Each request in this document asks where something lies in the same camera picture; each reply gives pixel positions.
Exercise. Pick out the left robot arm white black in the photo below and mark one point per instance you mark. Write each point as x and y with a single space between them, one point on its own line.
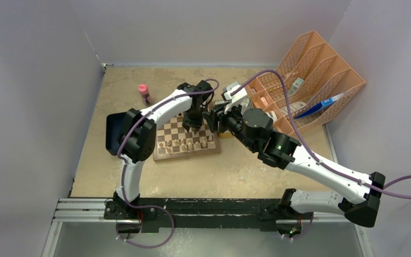
137 138

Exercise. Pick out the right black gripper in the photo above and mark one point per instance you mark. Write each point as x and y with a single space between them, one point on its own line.
212 120

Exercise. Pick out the wooden chess board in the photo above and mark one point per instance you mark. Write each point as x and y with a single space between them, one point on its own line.
173 130

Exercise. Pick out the pink eraser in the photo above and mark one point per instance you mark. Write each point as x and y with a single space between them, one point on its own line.
264 101

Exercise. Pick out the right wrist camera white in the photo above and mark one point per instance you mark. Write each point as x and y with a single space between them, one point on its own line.
239 99

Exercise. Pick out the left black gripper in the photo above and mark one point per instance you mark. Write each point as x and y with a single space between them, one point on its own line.
188 123

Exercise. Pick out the dark blue tin lid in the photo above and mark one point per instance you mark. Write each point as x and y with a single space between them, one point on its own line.
116 127

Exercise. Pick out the gold metal tin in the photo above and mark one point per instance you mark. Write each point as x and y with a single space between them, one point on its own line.
226 131

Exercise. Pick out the pink capped bottle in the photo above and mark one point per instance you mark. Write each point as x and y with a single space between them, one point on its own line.
145 94

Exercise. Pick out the white card pack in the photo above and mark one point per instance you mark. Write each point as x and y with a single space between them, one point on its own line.
295 85

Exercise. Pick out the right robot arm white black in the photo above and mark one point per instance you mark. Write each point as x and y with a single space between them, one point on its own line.
347 196

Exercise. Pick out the orange plastic file organizer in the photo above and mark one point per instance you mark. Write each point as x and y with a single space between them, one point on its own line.
325 75

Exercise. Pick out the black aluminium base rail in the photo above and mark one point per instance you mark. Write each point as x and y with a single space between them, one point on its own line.
155 213

